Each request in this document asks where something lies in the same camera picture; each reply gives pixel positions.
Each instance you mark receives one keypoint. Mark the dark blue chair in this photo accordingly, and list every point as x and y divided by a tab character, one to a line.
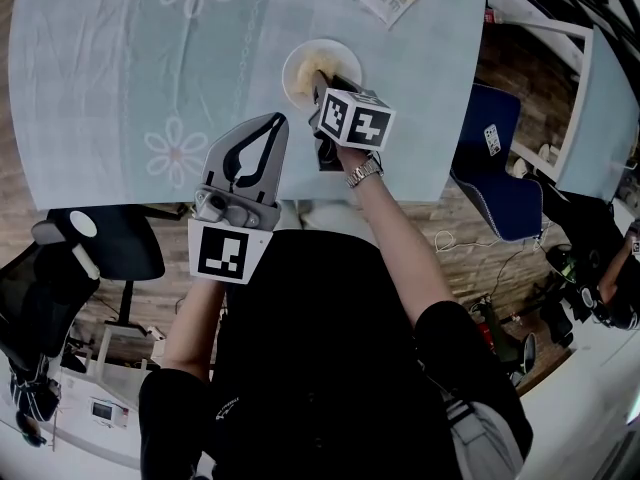
495	193

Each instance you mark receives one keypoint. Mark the person's black shirt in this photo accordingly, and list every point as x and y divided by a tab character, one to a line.
325	368

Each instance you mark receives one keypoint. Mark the grey waist bag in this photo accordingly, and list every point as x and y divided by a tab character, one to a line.
480	438

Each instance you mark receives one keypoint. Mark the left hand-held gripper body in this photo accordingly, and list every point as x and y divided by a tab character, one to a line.
222	253

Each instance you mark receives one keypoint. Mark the small white appliance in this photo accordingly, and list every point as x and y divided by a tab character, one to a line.
107	412

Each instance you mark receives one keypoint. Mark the white plate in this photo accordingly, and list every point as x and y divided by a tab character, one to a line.
345	55

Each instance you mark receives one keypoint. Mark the person's right forearm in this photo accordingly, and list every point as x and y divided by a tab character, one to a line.
405	258

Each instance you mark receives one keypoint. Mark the person's right hand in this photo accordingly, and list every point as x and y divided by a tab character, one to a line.
357	157

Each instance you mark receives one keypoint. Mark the white table with blue top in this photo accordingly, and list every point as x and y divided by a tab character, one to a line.
605	118

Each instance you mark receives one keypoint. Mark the small red white box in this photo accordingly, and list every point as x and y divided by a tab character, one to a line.
493	16

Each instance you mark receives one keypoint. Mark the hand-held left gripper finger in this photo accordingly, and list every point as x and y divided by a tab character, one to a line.
277	168
217	160

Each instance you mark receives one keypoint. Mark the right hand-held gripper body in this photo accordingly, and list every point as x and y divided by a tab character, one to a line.
365	125

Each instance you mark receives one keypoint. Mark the white spotted card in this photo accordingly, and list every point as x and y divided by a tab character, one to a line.
492	139

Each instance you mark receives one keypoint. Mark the person's light trousers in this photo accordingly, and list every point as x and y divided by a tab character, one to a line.
325	218

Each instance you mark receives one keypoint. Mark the person's left forearm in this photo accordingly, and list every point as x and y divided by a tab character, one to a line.
195	328

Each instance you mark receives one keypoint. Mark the black mesh office chair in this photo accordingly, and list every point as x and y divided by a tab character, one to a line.
120	248

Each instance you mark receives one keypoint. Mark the silver wristwatch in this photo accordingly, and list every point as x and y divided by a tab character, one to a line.
365	172

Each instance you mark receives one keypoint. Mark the light blue floral tablecloth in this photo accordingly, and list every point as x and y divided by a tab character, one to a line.
75	68

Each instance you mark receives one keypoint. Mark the beige sponge piece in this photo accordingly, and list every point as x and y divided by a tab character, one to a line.
310	70

